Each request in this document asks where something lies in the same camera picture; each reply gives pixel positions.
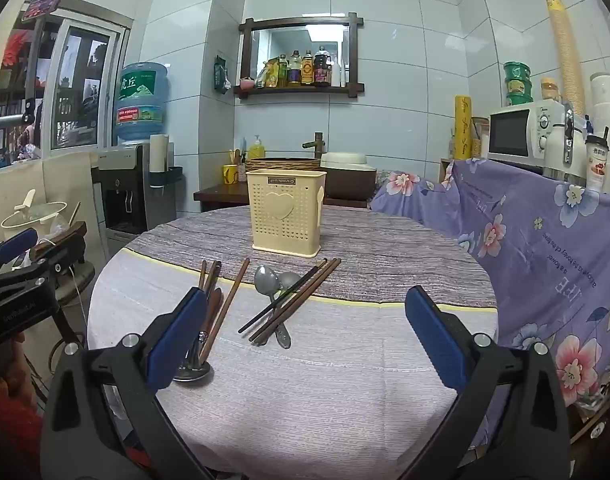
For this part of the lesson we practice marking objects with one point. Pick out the white plastic bottle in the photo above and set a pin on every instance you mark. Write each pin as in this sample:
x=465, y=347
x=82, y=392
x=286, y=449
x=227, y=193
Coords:
x=344, y=74
x=336, y=74

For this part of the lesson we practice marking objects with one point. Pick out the black chopstick with gold band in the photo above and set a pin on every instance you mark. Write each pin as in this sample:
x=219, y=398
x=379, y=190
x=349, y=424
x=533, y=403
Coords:
x=257, y=317
x=312, y=271

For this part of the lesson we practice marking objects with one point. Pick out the cream paper cup tube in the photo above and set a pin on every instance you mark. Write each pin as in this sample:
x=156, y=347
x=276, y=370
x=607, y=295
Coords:
x=159, y=152

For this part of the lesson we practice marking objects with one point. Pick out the blue cup tube holder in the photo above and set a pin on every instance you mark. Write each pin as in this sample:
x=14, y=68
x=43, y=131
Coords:
x=170, y=176

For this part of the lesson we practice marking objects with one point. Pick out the orange label bottle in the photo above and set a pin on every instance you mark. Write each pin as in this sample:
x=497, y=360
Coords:
x=308, y=69

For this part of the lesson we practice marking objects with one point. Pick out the small pink bowl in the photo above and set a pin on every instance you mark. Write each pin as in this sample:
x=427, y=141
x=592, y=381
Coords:
x=246, y=82

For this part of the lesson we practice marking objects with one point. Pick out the yellow soap pump bottle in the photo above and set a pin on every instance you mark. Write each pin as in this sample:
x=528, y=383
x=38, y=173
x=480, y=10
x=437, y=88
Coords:
x=256, y=150

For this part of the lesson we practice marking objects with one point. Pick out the woven pattern sink basin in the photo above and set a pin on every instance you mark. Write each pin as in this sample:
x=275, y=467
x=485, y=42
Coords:
x=285, y=163

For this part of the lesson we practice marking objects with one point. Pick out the stack of white paper cups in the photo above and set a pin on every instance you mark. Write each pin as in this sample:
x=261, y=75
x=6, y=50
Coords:
x=607, y=100

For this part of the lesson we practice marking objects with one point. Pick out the dark soy sauce bottle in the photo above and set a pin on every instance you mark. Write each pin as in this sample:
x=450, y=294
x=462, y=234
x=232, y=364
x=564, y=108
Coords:
x=322, y=66

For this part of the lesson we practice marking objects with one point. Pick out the white microwave oven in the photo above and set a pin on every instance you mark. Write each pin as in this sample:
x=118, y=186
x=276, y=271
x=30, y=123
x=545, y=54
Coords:
x=510, y=132

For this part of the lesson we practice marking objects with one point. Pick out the blue water jug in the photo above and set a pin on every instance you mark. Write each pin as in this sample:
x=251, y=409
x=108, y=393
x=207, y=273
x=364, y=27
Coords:
x=142, y=105

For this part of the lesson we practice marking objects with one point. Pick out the person's left forearm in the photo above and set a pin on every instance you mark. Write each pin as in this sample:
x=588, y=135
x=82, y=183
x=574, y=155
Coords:
x=7, y=410

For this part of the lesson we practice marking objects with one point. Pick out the dark wooden wall shelf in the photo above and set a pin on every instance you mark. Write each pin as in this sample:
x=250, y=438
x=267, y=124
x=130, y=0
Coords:
x=355, y=55

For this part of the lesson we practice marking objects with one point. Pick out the light wooden box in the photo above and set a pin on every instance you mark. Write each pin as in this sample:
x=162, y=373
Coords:
x=445, y=170

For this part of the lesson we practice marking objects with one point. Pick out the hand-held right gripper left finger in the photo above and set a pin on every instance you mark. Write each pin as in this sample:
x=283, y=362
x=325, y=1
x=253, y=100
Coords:
x=177, y=340

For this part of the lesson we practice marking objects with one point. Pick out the green capped oil bottle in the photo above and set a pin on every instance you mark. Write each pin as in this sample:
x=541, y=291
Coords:
x=283, y=70

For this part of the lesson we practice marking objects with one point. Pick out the brown wooden chopstick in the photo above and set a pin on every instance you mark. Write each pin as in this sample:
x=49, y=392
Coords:
x=203, y=274
x=232, y=295
x=213, y=275
x=297, y=305
x=312, y=287

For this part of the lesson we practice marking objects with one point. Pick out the purple label bottle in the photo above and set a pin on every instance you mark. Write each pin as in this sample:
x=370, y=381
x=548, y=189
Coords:
x=295, y=69

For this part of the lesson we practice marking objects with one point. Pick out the window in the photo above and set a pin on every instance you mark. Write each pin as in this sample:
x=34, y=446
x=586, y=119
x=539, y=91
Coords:
x=85, y=80

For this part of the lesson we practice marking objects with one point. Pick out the yellow seasoning pouch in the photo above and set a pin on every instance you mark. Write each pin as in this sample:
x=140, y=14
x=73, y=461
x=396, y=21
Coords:
x=272, y=74

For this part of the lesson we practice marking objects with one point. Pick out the brass faucet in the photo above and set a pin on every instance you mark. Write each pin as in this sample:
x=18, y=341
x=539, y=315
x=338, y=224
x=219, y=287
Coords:
x=315, y=142

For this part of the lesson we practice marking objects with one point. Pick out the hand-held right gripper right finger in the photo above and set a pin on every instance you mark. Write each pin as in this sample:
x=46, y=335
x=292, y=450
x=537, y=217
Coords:
x=435, y=340

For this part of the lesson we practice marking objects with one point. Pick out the tall yellow paper cup stack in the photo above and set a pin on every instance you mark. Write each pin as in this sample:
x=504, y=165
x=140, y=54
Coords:
x=565, y=50

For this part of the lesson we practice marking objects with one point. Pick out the milk tea cup with straw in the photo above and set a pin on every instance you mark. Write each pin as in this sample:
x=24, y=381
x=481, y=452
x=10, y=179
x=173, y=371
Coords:
x=597, y=165

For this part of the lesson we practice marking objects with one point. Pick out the water dispenser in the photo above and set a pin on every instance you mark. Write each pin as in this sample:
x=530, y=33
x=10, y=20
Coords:
x=125, y=190

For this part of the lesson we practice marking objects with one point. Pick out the green packet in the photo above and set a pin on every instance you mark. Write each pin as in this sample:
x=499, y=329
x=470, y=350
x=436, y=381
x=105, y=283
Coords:
x=220, y=74

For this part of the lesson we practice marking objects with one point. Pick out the orange lidded jar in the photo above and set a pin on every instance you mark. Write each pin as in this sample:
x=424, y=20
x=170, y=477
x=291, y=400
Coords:
x=550, y=90

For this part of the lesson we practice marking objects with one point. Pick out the yellow mug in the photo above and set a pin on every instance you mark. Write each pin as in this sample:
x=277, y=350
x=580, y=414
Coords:
x=230, y=173

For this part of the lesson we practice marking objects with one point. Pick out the dark wooden sink counter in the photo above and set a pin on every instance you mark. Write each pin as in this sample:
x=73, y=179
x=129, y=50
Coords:
x=220, y=195

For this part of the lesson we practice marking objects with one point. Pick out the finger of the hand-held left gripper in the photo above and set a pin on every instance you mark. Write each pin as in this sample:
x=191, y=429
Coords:
x=60, y=262
x=16, y=246

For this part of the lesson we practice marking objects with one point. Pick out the beige plastic utensil holder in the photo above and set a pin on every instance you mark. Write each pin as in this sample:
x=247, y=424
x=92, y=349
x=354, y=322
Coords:
x=285, y=225

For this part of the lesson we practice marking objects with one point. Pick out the purple floral cloth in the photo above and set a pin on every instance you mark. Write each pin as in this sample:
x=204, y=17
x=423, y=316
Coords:
x=535, y=260

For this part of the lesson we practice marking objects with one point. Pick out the yellow wrap roll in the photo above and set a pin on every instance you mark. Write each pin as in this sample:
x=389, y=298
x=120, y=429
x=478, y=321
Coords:
x=462, y=127

